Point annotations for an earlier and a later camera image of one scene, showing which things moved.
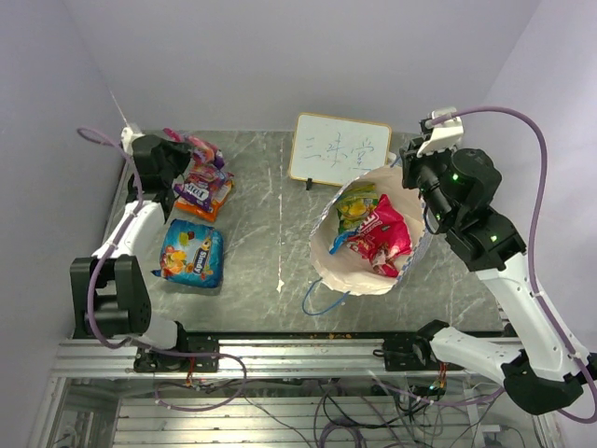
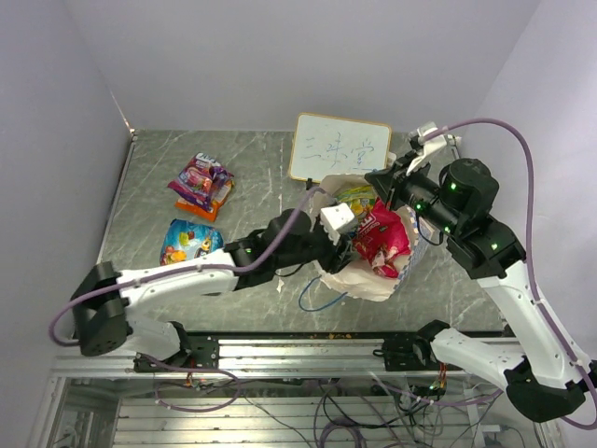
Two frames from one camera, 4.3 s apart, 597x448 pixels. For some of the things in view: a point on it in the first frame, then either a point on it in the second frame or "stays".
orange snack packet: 219,191 stays
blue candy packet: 192,254 stays
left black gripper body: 177,159 to 324,250
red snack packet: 383,237 stays
